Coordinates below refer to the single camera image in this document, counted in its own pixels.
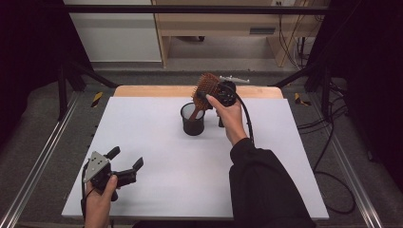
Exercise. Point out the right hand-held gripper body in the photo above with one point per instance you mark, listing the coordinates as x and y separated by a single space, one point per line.
227 93

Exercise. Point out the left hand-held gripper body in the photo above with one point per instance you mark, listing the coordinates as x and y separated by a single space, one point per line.
101 172

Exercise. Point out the brown wooden paddle hairbrush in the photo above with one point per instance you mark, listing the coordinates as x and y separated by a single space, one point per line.
206 84

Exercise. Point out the black mesh cup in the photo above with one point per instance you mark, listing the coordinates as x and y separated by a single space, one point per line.
193 128

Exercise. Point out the person's right hand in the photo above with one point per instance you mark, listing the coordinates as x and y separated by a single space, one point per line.
233 122

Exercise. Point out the person's left hand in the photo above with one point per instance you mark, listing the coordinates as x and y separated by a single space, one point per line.
97 209

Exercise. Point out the white table mat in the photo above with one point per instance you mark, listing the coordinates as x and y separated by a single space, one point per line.
164 177

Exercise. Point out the yellow black tape strip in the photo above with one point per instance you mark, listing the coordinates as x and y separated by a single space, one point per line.
97 99
298 98

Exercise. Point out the light wooden desk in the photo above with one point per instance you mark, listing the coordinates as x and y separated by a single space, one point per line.
218 22

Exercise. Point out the person's dark clothing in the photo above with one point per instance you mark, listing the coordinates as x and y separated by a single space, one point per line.
183 224

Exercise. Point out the black metal stand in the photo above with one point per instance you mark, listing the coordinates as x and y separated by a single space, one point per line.
62 91
325 91

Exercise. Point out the white cabinet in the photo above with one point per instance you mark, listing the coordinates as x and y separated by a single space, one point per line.
117 38

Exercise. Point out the black curtain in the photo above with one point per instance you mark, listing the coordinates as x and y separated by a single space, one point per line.
28 63
374 79

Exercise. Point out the aluminium rail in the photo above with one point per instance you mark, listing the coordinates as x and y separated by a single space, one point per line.
38 164
351 171

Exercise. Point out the black horizontal frame bar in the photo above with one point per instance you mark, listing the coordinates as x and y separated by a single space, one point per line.
190 9

